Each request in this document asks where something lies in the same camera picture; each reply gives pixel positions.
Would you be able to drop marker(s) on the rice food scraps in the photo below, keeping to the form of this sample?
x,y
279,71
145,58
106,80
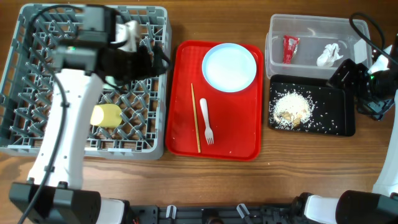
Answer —
x,y
291,109

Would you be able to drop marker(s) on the large light blue plate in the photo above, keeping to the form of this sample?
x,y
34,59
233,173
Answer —
x,y
229,67

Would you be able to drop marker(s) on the crumpled white tissue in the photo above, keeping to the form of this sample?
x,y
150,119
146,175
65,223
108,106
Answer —
x,y
329,56

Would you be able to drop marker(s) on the white plastic fork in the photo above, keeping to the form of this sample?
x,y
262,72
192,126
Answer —
x,y
208,131

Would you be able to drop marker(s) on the red plastic serving tray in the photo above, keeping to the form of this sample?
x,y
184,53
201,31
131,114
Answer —
x,y
235,118

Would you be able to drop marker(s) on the grey plastic dishwasher rack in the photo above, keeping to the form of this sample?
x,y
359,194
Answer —
x,y
26,94

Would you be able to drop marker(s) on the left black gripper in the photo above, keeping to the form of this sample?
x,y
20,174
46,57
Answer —
x,y
141,70

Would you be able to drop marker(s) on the red snack wrapper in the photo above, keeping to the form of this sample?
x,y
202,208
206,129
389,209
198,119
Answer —
x,y
290,44

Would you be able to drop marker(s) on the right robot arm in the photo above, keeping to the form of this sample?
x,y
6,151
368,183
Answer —
x,y
362,183

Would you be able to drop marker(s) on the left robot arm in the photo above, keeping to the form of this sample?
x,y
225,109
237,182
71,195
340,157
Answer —
x,y
53,191

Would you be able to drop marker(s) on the clear plastic waste bin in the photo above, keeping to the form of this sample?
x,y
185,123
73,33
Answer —
x,y
314,33

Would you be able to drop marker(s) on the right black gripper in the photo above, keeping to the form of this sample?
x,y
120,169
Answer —
x,y
357,71

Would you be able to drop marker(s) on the black waste tray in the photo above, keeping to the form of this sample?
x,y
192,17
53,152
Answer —
x,y
334,108

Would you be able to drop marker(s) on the single wooden chopstick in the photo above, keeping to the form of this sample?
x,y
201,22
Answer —
x,y
195,119

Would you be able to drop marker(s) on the yellow plastic cup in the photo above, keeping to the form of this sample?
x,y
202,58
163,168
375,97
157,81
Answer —
x,y
106,115

